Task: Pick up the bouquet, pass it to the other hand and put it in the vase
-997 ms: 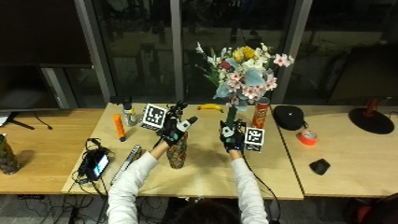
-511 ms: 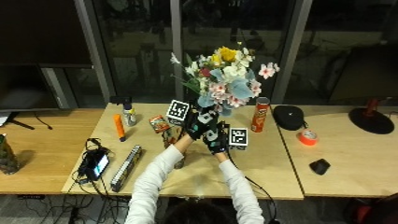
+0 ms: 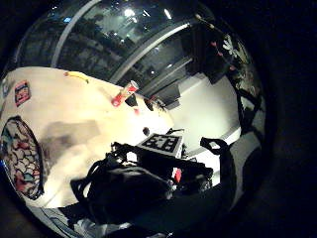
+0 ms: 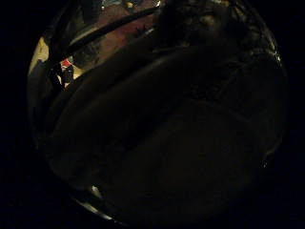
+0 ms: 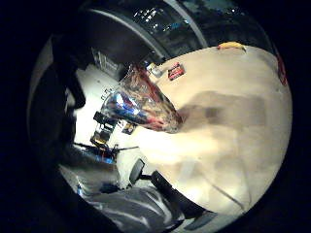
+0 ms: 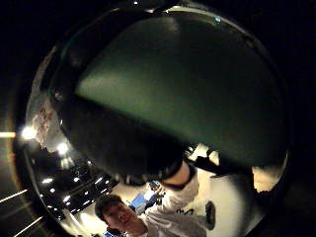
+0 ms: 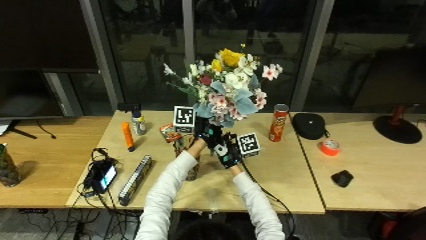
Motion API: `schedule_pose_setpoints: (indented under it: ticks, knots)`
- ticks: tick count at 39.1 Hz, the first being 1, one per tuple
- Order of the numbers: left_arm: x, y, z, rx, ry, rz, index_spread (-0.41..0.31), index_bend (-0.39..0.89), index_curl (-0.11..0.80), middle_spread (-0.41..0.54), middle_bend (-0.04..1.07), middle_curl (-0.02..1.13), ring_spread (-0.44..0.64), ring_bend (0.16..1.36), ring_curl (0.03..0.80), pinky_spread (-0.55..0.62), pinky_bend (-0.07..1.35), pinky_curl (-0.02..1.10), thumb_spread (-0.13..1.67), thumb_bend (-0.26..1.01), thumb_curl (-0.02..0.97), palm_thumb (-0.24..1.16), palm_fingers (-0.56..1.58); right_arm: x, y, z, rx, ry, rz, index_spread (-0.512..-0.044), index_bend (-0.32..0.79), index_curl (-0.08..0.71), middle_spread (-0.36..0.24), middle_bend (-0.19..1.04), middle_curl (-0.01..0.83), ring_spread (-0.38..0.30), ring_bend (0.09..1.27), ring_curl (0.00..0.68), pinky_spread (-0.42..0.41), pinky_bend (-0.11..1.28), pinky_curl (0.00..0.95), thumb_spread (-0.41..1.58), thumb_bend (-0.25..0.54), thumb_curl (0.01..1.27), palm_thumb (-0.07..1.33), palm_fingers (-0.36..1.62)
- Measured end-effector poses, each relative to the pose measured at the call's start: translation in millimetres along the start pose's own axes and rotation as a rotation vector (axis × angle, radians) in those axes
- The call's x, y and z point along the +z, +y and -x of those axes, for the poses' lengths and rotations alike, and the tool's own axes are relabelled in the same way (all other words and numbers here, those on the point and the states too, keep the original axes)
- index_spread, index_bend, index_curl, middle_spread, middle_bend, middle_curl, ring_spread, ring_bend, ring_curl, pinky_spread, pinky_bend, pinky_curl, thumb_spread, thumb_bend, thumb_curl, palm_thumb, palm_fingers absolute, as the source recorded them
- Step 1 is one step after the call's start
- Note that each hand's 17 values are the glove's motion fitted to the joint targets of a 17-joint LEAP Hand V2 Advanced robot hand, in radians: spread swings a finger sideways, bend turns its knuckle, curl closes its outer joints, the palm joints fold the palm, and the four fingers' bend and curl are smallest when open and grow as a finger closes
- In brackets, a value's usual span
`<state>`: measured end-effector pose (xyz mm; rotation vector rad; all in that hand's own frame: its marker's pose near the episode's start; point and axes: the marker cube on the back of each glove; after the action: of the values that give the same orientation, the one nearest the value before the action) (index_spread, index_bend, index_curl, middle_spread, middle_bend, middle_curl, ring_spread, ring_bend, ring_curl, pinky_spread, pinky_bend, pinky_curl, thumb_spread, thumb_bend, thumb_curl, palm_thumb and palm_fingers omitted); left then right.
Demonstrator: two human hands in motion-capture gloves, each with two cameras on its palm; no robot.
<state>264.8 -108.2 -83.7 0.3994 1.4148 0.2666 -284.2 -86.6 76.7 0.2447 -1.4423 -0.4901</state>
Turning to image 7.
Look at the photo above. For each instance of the person's right hand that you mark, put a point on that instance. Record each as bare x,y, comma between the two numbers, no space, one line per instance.
227,154

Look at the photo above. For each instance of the person's left hand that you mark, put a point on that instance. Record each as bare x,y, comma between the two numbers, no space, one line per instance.
207,134

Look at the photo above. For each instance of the mixed artificial flower bouquet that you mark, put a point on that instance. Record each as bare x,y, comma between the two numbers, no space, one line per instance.
227,86

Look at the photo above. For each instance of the white marker cube right glove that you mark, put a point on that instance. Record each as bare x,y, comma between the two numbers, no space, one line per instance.
249,144

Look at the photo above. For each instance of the white marker cube glove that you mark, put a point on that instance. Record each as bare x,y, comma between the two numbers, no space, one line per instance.
249,144
183,119

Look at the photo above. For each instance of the white marker cube left glove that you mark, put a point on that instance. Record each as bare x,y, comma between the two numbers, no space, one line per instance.
183,119

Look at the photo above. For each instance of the red snack packet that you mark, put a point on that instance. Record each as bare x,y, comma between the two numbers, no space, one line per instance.
169,132

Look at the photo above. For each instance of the red chips can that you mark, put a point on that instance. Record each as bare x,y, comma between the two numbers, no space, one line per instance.
278,122

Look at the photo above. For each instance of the orange marker pen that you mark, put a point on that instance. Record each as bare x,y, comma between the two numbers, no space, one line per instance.
128,136

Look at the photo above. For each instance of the black oval zip case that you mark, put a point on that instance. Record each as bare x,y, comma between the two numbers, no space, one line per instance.
309,125

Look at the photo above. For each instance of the orange tape roll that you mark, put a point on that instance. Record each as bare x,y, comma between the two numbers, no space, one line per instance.
329,147

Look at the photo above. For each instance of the long silver bar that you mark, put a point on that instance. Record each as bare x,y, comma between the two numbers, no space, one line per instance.
134,179

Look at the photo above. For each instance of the black device lit screen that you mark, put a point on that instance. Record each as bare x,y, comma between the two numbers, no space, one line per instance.
102,175

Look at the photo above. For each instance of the small black box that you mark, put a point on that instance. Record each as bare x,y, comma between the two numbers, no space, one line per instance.
342,178

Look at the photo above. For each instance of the black round base red stand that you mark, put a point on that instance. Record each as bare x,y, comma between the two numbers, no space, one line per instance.
396,128

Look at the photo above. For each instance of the red and black bag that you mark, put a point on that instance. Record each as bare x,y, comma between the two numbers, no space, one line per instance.
394,226

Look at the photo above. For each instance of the green patterned bottle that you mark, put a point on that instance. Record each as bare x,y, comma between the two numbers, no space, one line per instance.
8,165

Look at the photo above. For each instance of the black power strip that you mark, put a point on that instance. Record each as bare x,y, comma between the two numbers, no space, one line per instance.
33,210

